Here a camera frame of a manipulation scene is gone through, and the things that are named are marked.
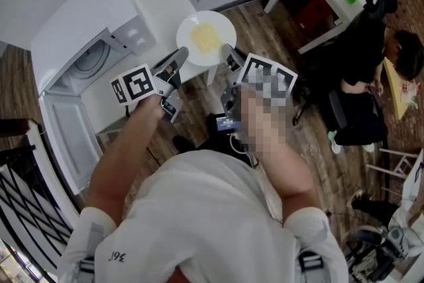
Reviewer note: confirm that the person's white shirt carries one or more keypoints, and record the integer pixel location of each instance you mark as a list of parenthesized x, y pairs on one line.
[(205, 225)]

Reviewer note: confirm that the person's right forearm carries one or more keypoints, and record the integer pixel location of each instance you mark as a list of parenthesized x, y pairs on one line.
[(281, 172)]

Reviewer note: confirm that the black folding cart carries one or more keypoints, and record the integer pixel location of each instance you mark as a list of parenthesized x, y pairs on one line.
[(374, 253)]

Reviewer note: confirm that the person's left forearm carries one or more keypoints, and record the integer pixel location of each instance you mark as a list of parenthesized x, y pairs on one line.
[(119, 155)]

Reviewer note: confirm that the yellow table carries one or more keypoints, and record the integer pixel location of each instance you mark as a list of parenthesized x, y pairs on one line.
[(395, 89)]

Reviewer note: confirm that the white microwave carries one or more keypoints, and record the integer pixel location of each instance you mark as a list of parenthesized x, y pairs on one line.
[(79, 43)]

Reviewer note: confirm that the white plate of food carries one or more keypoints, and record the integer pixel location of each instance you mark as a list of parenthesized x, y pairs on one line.
[(205, 34)]

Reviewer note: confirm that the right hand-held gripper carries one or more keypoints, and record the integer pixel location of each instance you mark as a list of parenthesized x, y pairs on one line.
[(265, 74)]

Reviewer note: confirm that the black metal railing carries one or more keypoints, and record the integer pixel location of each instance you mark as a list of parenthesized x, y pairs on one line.
[(23, 182)]

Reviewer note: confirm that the pale wooden rack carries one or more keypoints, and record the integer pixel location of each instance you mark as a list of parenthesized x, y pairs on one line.
[(395, 164)]

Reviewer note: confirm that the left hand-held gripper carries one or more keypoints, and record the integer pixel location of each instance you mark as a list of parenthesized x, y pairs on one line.
[(137, 84)]

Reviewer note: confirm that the person's black shoe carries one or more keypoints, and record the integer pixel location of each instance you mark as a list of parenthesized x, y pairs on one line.
[(183, 144)]

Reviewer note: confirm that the red box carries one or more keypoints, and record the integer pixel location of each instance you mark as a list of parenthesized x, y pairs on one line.
[(313, 15)]

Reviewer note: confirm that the black device with screen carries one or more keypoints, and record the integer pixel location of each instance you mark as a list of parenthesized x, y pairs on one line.
[(222, 124)]

